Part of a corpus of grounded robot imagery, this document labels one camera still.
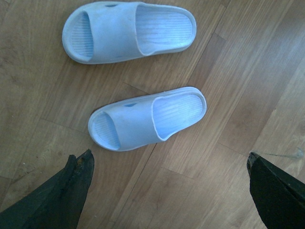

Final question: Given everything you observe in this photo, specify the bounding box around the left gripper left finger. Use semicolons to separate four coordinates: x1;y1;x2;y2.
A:
0;149;94;229

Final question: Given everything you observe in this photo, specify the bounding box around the light blue slipper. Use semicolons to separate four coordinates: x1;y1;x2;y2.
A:
88;87;207;152
62;1;196;64

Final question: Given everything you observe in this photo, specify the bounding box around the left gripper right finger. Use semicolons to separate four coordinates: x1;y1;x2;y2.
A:
246;151;305;229

